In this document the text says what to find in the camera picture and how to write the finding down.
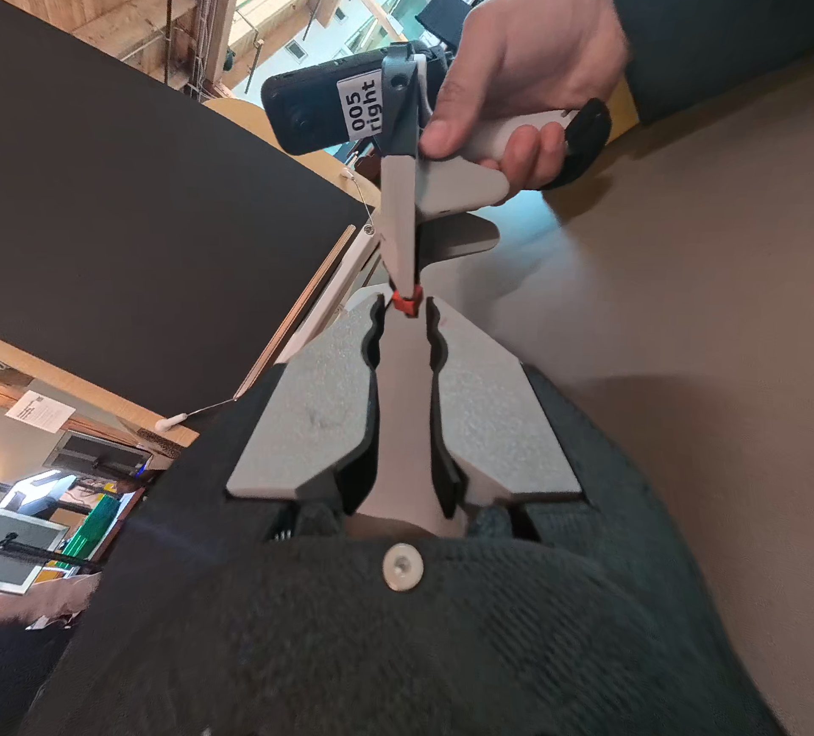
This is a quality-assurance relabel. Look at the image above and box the large white paper notice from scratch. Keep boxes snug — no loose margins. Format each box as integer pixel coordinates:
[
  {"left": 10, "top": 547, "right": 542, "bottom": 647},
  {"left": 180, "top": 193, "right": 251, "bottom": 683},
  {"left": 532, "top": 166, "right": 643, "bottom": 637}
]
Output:
[{"left": 5, "top": 390, "right": 77, "bottom": 433}]

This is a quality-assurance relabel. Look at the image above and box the white tipped metal wire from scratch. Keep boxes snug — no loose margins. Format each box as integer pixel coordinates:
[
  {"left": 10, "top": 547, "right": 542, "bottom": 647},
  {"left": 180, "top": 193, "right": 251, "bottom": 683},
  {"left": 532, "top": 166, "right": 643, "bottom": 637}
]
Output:
[
  {"left": 339, "top": 166, "right": 377, "bottom": 238},
  {"left": 156, "top": 395, "right": 241, "bottom": 433}
]

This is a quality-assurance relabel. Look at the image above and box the dark framed grey panel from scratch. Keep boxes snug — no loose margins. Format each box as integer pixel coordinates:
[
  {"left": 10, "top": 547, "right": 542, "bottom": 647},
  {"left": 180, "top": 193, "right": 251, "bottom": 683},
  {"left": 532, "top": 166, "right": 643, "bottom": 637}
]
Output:
[{"left": 50, "top": 429, "right": 155, "bottom": 477}]

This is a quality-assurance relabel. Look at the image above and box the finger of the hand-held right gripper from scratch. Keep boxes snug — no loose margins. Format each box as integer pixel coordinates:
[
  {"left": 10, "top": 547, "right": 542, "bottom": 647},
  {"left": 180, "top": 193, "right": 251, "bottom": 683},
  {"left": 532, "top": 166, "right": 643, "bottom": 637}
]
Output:
[
  {"left": 415, "top": 212, "right": 501, "bottom": 284},
  {"left": 379, "top": 154, "right": 421, "bottom": 293}
]

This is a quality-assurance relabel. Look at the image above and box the person's right hand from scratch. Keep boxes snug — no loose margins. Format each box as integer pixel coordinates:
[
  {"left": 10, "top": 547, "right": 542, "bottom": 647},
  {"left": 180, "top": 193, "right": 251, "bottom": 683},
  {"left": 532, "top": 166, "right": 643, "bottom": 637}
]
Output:
[{"left": 420, "top": 0, "right": 632, "bottom": 191}]

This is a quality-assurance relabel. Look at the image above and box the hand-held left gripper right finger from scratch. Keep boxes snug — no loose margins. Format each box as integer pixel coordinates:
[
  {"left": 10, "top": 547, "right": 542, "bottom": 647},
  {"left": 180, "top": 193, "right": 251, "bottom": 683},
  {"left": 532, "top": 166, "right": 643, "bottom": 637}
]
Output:
[{"left": 426, "top": 297, "right": 586, "bottom": 518}]

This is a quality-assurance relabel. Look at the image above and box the black hanging panel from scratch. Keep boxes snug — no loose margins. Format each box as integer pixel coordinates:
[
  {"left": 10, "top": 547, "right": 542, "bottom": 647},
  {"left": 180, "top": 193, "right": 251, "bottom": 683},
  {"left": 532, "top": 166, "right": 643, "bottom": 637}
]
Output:
[{"left": 415, "top": 0, "right": 473, "bottom": 51}]

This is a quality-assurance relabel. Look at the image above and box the person's right forearm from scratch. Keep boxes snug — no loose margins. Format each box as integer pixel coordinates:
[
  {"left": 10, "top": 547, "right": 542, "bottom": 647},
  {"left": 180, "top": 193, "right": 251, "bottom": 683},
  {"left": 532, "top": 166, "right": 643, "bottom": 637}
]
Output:
[{"left": 594, "top": 0, "right": 814, "bottom": 127}]

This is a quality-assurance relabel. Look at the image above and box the white board stand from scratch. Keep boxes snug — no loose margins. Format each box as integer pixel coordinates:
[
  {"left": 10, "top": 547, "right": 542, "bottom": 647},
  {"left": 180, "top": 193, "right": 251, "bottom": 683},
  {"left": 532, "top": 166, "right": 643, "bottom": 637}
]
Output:
[{"left": 273, "top": 224, "right": 390, "bottom": 368}]

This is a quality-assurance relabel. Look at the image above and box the black board with wooden frame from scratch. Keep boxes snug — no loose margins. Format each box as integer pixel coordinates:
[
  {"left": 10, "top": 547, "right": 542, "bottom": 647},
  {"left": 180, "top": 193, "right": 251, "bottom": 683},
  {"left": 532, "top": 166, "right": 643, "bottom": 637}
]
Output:
[{"left": 0, "top": 0, "right": 384, "bottom": 449}]

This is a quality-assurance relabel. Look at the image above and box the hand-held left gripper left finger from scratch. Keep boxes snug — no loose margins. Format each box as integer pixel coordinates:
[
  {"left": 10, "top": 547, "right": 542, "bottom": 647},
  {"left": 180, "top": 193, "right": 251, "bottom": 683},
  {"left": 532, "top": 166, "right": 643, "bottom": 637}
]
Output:
[{"left": 227, "top": 294, "right": 387, "bottom": 515}]

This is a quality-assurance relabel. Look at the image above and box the green bin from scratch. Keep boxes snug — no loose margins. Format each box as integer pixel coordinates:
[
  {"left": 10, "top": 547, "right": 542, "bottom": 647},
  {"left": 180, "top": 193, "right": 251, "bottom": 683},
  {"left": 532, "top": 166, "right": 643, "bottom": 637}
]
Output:
[{"left": 59, "top": 493, "right": 123, "bottom": 564}]

